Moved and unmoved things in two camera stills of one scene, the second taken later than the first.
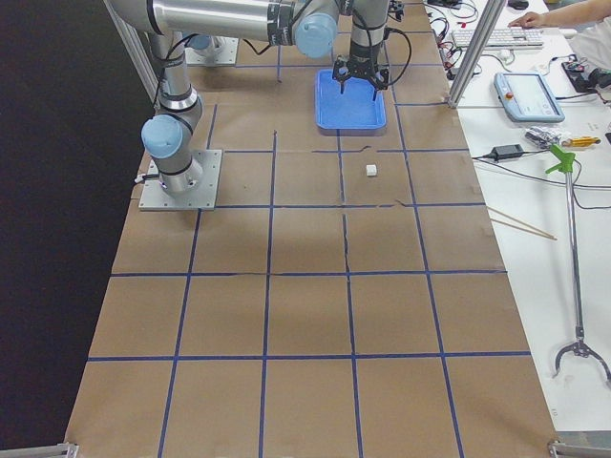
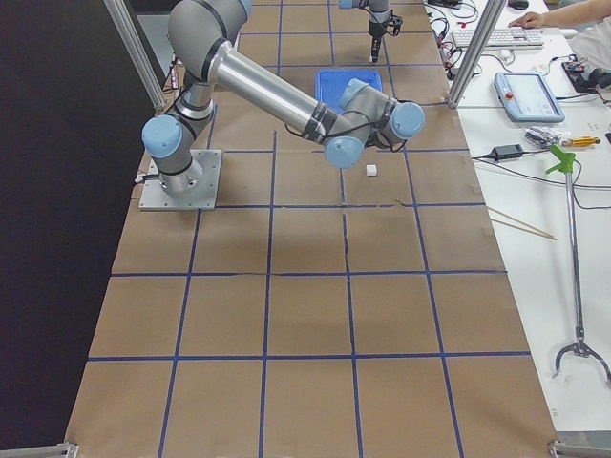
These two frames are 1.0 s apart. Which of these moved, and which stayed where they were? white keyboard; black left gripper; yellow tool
Moved: black left gripper
Stayed: white keyboard; yellow tool
